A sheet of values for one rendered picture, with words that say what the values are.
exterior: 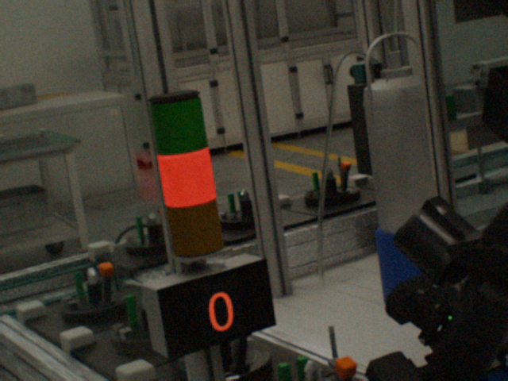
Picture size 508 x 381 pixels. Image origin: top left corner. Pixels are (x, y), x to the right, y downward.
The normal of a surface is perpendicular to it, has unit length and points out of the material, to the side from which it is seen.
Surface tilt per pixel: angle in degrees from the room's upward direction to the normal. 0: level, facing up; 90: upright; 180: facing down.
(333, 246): 90
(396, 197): 90
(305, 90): 90
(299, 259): 90
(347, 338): 0
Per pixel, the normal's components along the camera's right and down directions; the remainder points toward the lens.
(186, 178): 0.04, 0.18
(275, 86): 0.37, 0.12
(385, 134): -0.56, 0.23
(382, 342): -0.15, -0.97
